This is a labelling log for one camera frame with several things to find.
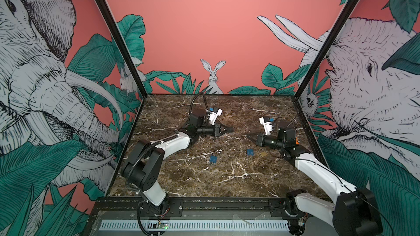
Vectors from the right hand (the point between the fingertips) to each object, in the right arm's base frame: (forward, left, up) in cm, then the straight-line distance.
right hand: (246, 135), depth 78 cm
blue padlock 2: (0, -4, -18) cm, 18 cm away
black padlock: (+3, +8, +1) cm, 8 cm away
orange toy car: (+6, -33, -17) cm, 37 cm away
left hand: (+4, +8, +1) cm, 8 cm away
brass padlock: (-1, -13, -19) cm, 23 cm away
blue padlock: (-4, +17, -18) cm, 25 cm away
